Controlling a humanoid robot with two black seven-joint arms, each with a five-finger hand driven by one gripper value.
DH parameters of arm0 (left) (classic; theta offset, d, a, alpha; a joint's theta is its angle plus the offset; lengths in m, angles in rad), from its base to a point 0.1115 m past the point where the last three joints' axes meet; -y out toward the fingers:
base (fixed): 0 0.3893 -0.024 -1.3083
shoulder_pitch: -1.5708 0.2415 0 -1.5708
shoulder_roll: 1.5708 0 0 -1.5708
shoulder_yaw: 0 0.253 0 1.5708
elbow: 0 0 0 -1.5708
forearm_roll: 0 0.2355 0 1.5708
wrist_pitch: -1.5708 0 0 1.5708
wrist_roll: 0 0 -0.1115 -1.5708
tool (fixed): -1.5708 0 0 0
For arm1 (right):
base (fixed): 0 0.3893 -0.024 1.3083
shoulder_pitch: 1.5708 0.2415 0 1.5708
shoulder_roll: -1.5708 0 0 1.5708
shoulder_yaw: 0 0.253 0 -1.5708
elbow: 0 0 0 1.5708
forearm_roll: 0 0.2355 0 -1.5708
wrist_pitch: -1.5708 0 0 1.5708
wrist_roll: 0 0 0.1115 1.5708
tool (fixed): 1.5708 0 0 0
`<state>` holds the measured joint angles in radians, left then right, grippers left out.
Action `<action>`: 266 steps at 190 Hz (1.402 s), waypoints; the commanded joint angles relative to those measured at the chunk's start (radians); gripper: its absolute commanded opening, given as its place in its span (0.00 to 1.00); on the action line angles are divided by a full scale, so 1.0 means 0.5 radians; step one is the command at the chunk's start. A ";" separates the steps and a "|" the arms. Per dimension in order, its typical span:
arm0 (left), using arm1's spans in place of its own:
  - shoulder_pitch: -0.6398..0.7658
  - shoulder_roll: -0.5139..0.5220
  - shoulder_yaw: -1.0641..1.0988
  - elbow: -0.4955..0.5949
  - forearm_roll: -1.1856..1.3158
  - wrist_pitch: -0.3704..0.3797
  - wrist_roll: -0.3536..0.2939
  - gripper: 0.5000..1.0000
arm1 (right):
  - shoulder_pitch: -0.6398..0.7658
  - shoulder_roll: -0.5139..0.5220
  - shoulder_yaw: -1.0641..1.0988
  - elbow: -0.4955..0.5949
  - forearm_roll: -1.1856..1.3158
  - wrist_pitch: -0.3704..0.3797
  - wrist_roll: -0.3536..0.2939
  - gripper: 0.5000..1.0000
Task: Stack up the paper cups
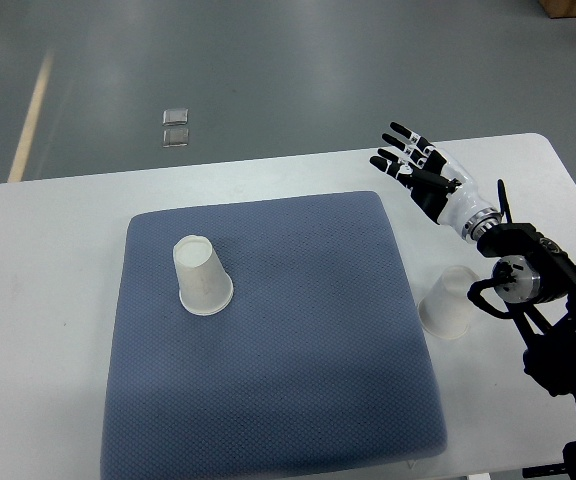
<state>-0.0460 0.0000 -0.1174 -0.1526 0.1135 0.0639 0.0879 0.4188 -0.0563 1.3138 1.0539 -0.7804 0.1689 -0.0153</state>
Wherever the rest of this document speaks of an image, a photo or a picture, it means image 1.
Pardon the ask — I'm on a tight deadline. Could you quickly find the white paper cup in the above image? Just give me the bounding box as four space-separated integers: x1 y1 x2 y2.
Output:
173 235 234 316
418 265 479 340

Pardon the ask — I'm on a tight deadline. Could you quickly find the metal floor plate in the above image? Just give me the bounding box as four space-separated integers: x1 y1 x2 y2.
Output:
162 127 189 148
162 107 189 126

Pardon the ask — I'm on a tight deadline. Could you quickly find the wooden box corner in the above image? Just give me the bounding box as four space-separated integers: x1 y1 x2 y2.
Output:
538 0 576 19

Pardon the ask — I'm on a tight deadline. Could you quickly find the black table control panel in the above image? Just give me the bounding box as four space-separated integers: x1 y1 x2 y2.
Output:
522 463 567 479

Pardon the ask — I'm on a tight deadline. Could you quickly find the upper metal floor plate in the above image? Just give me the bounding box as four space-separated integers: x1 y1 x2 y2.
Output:
162 107 189 126

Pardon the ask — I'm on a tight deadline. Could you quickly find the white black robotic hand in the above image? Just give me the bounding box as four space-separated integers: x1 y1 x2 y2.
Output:
370 122 502 242

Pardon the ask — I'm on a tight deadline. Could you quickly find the lower metal floor plate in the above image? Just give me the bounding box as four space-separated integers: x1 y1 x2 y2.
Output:
162 127 189 148

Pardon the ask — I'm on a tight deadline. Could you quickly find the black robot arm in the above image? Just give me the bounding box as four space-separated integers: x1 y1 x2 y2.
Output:
467 181 576 408

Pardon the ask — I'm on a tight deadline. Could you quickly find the blue grey fabric cushion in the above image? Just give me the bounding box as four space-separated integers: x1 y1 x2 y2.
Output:
101 191 447 479

